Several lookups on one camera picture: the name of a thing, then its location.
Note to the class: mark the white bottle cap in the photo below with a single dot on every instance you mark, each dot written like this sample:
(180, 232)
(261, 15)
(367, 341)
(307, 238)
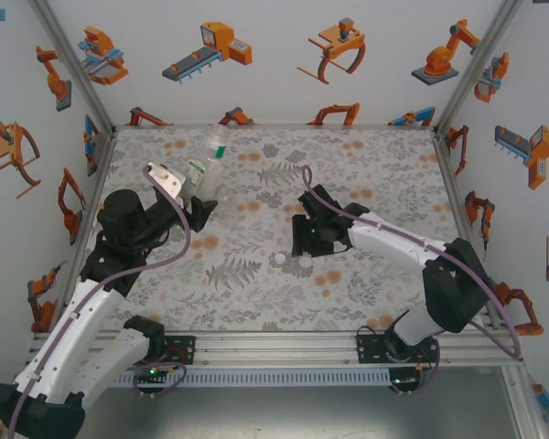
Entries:
(305, 262)

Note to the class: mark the white blue Pocari Sweat cap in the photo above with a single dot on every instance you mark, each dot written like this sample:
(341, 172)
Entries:
(280, 259)

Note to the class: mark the translucent bottle dark green label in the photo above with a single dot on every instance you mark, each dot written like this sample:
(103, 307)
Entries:
(212, 178)

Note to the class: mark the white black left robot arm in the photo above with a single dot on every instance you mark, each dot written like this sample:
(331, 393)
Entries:
(89, 320)

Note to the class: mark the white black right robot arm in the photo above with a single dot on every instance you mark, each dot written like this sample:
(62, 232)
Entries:
(384, 242)

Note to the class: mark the small circuit board green LED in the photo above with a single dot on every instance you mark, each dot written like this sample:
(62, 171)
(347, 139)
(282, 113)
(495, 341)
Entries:
(152, 372)
(400, 380)

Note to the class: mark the aluminium table side rail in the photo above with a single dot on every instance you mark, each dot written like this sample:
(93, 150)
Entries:
(97, 180)
(454, 183)

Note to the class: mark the wide aluminium frame rail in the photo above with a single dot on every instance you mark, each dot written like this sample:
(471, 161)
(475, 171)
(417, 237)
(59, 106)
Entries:
(274, 350)

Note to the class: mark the aluminium frame post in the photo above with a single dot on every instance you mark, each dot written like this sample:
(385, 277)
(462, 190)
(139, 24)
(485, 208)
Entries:
(478, 68)
(521, 402)
(73, 68)

